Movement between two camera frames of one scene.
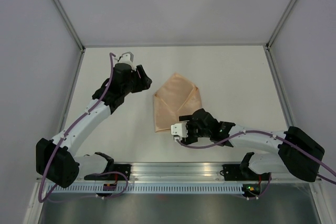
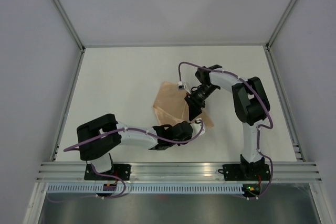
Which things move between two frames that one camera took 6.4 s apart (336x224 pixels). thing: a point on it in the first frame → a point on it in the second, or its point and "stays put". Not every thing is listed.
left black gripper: (144, 82) → (178, 144)
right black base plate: (233, 172) stays put
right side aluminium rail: (280, 90) stays put
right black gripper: (190, 139) → (195, 105)
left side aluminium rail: (71, 94) stays put
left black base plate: (113, 172) stays put
